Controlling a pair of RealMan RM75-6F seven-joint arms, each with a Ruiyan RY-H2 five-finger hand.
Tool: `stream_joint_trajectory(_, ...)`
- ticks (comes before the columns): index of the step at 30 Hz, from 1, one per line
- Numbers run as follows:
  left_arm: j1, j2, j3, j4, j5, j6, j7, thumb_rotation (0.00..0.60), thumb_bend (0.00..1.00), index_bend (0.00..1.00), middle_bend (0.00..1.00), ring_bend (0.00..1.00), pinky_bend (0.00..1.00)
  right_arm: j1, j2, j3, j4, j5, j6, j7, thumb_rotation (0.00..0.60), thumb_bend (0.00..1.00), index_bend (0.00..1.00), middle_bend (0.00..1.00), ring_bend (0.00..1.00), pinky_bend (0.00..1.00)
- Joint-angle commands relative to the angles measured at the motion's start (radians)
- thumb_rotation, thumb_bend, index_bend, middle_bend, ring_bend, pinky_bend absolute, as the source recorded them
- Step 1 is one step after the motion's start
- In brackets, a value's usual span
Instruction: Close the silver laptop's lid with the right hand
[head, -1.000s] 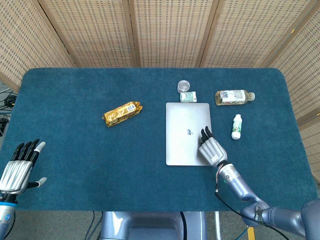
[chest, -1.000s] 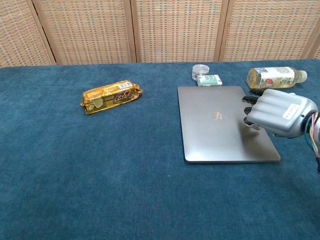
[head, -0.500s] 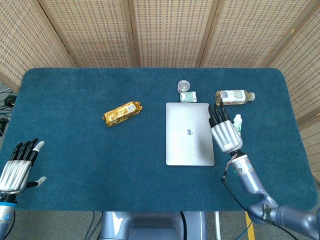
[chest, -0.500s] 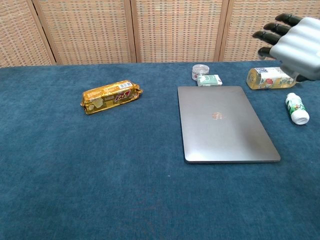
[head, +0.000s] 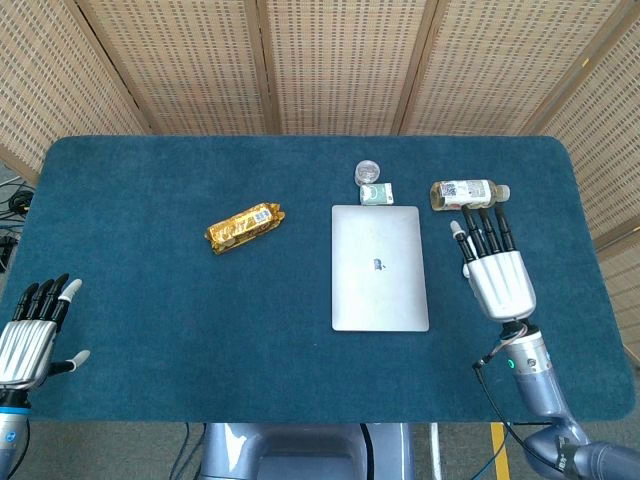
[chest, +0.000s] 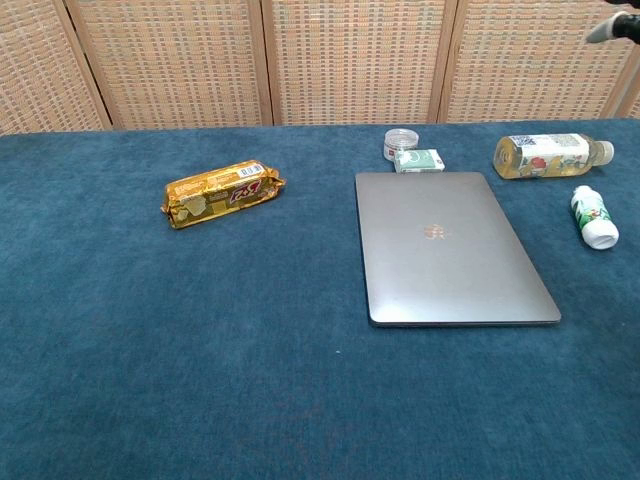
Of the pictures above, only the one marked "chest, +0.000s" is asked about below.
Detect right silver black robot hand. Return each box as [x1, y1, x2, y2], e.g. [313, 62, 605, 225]
[585, 10, 640, 45]

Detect grey laptop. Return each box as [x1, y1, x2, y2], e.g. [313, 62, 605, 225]
[354, 171, 562, 329]

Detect yellow tea plastic bottle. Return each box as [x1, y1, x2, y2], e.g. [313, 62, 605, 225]
[493, 132, 616, 180]

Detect small white green-label bottle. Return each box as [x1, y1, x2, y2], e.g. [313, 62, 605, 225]
[570, 184, 621, 250]

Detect green white tissue pack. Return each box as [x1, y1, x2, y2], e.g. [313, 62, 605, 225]
[394, 148, 446, 175]

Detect clear round plastic container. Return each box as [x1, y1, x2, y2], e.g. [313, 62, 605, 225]
[383, 128, 420, 161]

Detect gold foil biscuit package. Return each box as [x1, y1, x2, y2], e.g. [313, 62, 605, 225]
[159, 159, 287, 231]

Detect bamboo folding screen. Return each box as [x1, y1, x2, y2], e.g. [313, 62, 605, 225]
[0, 0, 640, 136]

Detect blue table cloth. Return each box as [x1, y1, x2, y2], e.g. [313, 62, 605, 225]
[0, 118, 640, 480]

